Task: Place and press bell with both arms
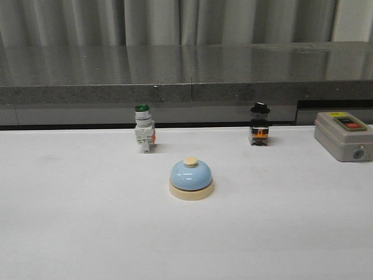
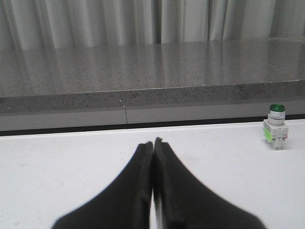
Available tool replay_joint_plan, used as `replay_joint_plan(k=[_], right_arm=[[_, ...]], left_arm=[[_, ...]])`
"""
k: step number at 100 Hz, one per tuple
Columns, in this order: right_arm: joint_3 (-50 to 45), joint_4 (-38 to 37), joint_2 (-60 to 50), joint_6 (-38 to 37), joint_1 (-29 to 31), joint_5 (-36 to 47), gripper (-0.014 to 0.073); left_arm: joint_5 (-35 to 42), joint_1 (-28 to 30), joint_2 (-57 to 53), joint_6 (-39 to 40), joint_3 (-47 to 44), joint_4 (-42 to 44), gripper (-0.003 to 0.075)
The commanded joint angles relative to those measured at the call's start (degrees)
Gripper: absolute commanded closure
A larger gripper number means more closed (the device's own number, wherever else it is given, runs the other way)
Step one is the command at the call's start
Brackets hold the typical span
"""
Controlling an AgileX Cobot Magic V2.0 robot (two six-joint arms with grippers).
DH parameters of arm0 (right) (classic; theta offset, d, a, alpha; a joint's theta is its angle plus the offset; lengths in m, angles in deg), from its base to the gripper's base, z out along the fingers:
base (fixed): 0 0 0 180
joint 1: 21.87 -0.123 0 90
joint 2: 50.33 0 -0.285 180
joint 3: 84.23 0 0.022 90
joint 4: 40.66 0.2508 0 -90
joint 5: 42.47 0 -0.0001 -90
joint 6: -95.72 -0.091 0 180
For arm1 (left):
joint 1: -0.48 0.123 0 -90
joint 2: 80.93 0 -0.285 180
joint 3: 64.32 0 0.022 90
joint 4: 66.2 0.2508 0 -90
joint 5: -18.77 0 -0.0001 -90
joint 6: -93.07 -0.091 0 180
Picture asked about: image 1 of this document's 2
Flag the grey curtain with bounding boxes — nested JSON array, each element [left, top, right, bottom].
[[1, 1, 372, 47]]

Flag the green pushbutton switch white body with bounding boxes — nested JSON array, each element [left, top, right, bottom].
[[135, 104, 156, 153]]

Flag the black rotary selector switch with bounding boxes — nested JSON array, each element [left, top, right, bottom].
[[249, 102, 270, 146]]

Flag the grey push button switch box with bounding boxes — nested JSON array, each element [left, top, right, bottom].
[[314, 112, 372, 162]]

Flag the blue call bell cream base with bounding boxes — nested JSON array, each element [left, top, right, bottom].
[[169, 157, 214, 201]]

